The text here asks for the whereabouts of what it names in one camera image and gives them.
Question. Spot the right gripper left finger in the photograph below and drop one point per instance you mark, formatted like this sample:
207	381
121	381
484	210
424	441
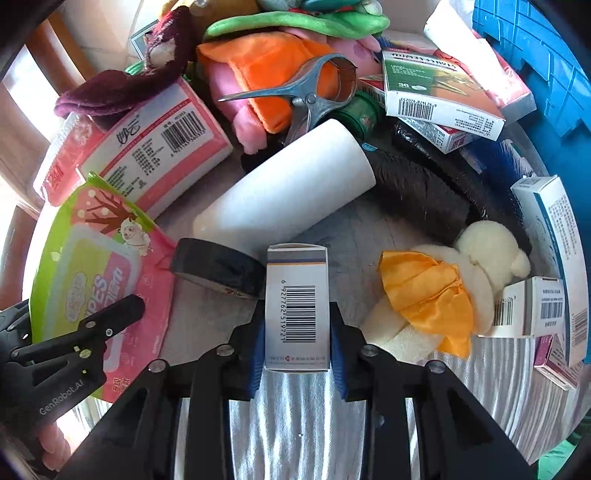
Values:
173	420

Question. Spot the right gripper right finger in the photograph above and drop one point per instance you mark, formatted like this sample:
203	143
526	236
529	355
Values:
457	437

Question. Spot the white blue barcode box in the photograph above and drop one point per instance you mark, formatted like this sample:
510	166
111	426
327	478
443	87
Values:
296	314

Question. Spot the person's left hand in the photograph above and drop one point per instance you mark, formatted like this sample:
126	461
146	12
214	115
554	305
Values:
56	449

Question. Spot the purple white small box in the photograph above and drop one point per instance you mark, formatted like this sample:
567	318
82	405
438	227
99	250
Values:
550	361

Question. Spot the white yellow duck plush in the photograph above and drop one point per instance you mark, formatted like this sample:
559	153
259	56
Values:
436	298

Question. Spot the pink yellow wet wipes pack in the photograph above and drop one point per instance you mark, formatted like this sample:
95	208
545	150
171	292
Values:
101	248

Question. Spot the white barcode small box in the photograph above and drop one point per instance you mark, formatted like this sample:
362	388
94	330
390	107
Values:
530	308

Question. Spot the black tape roll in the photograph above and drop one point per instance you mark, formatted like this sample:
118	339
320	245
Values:
218	267

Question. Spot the white blue medicine box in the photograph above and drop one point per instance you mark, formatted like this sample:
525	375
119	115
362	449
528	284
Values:
557	251

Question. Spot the pink white tissue pack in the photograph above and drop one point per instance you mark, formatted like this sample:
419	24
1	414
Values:
151	156

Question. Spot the maroon plush toy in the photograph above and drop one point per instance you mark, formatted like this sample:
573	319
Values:
108	96

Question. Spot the red white medicine box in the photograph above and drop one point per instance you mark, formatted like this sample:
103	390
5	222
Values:
446	139

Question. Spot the green orange medicine box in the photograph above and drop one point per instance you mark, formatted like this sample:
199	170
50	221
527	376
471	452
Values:
434	90

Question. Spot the metal clamp tongs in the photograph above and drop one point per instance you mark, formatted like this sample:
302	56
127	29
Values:
302	92

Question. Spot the orange plush toy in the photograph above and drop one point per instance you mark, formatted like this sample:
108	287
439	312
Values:
253	62

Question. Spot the blue plastic storage crate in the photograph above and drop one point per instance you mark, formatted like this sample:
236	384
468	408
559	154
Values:
560	127

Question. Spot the green plush toy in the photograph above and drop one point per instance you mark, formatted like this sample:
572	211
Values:
345	24

